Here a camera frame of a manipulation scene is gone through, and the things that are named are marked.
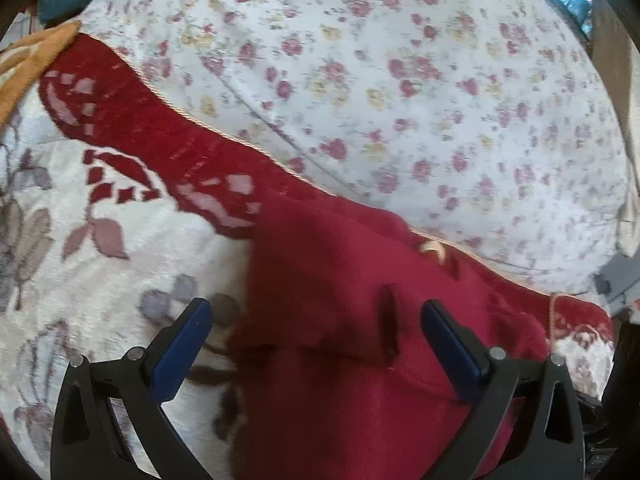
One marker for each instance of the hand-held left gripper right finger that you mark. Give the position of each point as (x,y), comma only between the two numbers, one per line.
(450,352)

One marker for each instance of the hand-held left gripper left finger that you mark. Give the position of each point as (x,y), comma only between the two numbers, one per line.
(181,352)

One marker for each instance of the dark red garment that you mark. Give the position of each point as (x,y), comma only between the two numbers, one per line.
(325,280)

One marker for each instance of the red and white patterned blanket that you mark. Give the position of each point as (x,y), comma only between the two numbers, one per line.
(100,200)

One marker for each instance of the grey box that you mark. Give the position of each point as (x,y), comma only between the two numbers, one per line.
(620,280)

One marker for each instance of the beige cloth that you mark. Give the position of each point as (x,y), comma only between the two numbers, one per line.
(627,220)

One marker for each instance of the white floral quilt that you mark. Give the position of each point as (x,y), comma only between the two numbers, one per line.
(400,85)

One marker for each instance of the orange patterned cloth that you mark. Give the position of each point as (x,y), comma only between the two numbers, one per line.
(30,55)

